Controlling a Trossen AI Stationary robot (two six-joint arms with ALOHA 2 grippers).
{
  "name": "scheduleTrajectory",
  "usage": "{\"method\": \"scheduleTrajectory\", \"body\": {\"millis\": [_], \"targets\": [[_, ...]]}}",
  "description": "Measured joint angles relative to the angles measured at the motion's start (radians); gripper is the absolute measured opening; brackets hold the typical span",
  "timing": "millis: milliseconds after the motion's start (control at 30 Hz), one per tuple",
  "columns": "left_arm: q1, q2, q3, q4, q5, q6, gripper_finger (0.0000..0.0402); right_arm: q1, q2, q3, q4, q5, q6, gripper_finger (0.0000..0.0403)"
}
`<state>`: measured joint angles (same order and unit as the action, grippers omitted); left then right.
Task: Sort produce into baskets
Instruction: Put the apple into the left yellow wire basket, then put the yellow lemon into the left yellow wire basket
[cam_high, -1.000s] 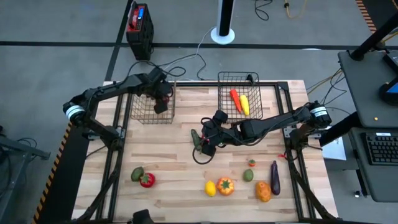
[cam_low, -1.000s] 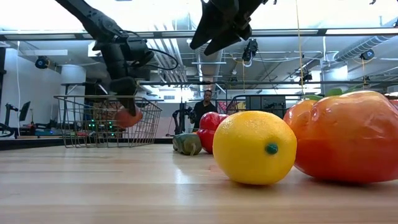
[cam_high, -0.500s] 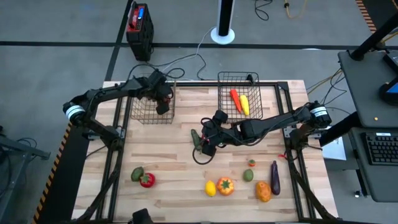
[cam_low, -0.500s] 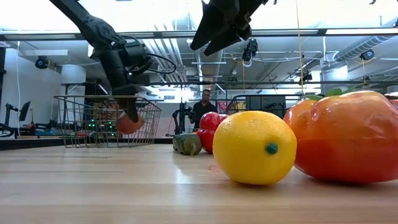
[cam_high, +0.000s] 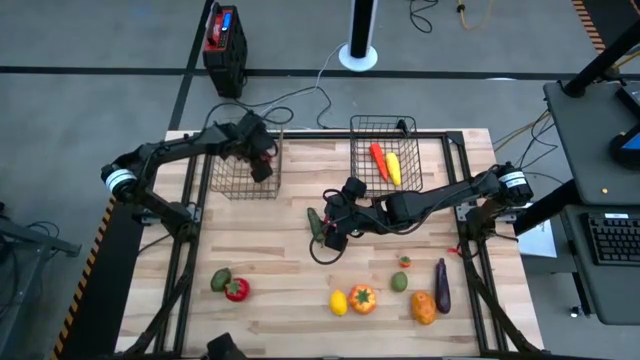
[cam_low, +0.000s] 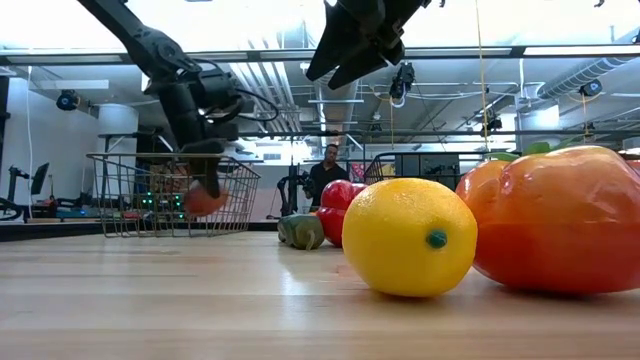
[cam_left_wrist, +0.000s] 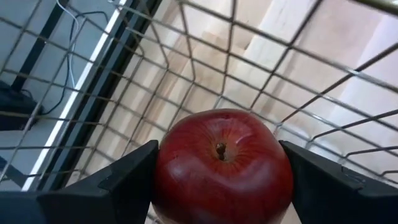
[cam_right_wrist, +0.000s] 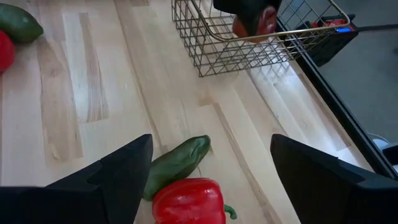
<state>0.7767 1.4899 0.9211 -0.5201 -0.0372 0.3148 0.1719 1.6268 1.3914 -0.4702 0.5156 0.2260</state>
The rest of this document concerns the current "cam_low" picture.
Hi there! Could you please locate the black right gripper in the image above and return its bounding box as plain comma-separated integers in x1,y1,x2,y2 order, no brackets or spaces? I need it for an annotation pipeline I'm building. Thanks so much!
305,0,432,92

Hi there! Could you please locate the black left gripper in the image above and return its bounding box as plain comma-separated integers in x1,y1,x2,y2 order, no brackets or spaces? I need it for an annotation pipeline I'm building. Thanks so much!
159,68,247,200

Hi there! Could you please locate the dark red apple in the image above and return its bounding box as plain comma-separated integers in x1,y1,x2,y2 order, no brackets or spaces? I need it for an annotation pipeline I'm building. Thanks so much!
183,179,230,218

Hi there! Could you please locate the long dark green pepper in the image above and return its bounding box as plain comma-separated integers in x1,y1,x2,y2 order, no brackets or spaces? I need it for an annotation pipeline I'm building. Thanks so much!
277,213,326,252

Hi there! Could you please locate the yellow lemon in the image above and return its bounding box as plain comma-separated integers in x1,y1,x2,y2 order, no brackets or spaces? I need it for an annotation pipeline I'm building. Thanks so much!
341,177,479,299

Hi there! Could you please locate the orange bell pepper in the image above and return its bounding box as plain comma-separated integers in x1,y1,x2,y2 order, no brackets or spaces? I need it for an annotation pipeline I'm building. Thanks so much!
454,140,640,295

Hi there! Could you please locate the person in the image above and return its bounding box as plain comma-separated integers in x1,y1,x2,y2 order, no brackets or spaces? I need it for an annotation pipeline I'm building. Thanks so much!
307,143,351,209

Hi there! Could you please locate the large red bell pepper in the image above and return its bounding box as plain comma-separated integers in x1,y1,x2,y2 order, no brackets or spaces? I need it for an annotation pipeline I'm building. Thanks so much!
315,179,369,249

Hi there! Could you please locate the black background monitor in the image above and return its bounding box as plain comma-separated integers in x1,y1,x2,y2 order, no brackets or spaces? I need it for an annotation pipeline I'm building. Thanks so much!
29,162,51,196

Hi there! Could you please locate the copper wire basket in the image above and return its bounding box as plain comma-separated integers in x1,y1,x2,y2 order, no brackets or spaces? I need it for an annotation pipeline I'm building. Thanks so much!
85,152,262,239

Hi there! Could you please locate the yellow hanging cord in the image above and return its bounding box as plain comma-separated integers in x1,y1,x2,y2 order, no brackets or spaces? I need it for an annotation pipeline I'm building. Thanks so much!
473,0,490,151

